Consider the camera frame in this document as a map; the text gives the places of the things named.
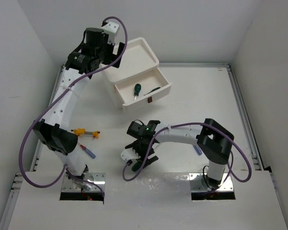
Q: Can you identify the right red blue screwdriver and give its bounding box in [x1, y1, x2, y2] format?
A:
[193, 145, 202, 156]

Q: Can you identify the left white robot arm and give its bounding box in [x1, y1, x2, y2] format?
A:
[33, 22, 126, 179]

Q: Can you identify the red blue screwdriver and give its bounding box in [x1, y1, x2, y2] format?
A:
[193, 145, 202, 156]
[78, 143, 96, 159]

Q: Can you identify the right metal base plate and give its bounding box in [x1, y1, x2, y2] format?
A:
[189, 172, 234, 193]

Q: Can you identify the left red blue screwdriver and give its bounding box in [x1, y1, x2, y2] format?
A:
[78, 143, 96, 159]

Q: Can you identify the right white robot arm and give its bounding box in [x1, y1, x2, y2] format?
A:
[120, 118, 234, 189]

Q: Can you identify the small stubby green screwdriver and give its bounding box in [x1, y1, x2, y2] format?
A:
[133, 83, 142, 100]

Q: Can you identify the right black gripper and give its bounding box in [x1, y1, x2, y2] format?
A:
[127, 138, 158, 168]

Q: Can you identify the long green screwdriver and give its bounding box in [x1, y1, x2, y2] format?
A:
[132, 151, 149, 172]

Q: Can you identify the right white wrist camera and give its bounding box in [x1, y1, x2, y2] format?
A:
[120, 148, 140, 163]

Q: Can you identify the white front cover board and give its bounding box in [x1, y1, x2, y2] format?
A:
[9, 172, 287, 230]

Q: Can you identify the yellow clamp tool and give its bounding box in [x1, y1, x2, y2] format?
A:
[71, 128, 100, 138]

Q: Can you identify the purple cable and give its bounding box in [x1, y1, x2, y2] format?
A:
[122, 122, 252, 195]
[18, 16, 129, 199]

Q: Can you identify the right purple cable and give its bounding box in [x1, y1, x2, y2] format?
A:
[122, 122, 252, 195]

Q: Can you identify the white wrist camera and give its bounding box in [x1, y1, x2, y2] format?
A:
[101, 22, 120, 45]
[120, 148, 140, 163]

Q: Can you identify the white drawer cabinet box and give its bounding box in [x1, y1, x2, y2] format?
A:
[101, 37, 159, 108]

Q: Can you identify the white pull-out drawer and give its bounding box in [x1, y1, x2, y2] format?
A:
[114, 68, 172, 113]

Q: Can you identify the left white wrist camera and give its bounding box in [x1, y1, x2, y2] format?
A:
[101, 22, 120, 45]

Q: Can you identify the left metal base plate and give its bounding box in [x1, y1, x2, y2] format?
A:
[61, 172, 106, 193]

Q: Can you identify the metal base plate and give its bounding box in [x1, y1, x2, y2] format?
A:
[189, 172, 234, 193]
[61, 172, 106, 193]

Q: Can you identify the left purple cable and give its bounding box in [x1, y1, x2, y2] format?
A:
[18, 16, 129, 199]

